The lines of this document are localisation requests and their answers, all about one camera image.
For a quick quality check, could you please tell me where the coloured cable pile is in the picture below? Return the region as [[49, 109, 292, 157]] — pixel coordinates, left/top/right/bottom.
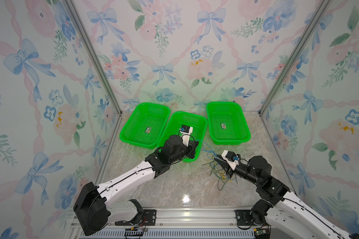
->
[[201, 140, 238, 191]]

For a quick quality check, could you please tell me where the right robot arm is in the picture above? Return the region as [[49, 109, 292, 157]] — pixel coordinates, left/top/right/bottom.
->
[[214, 150, 359, 239]]

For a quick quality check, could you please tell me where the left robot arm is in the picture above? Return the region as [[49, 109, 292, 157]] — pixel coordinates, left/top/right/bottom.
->
[[73, 135, 199, 236]]

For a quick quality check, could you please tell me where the middle green plastic basket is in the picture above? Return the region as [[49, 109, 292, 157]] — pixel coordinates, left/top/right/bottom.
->
[[157, 112, 207, 162]]

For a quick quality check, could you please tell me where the green plastic basket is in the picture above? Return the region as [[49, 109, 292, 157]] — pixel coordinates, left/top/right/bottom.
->
[[120, 103, 171, 149], [157, 112, 207, 162], [206, 102, 251, 145]]

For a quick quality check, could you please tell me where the right green plastic basket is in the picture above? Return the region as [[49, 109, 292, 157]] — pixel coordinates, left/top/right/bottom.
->
[[206, 102, 251, 145]]

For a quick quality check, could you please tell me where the left green plastic basket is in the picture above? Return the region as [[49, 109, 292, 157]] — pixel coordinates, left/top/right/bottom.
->
[[120, 103, 171, 149]]

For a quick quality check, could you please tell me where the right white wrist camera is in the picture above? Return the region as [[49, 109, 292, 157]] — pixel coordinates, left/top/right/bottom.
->
[[221, 150, 240, 171]]

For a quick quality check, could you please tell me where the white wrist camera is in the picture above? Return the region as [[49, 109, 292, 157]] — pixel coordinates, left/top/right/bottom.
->
[[179, 124, 193, 147], [221, 150, 240, 171]]

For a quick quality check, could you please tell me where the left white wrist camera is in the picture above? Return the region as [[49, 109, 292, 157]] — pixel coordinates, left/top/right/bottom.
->
[[179, 124, 193, 147]]

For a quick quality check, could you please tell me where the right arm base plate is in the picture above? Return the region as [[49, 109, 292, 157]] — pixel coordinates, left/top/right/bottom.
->
[[234, 209, 277, 230]]

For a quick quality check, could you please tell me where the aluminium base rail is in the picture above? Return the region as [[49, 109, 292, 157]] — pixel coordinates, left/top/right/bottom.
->
[[66, 207, 324, 239]]

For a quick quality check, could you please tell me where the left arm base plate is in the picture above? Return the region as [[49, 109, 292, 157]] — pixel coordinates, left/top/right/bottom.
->
[[115, 209, 157, 227]]

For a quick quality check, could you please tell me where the left aluminium corner post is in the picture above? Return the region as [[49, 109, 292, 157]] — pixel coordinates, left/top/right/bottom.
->
[[62, 0, 122, 117]]

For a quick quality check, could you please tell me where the aluminium corner post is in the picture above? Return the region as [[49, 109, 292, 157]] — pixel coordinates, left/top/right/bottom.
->
[[62, 0, 122, 117], [258, 0, 332, 117]]

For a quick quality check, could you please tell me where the right aluminium corner post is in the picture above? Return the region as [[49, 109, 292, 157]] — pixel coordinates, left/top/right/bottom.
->
[[258, 0, 332, 117]]

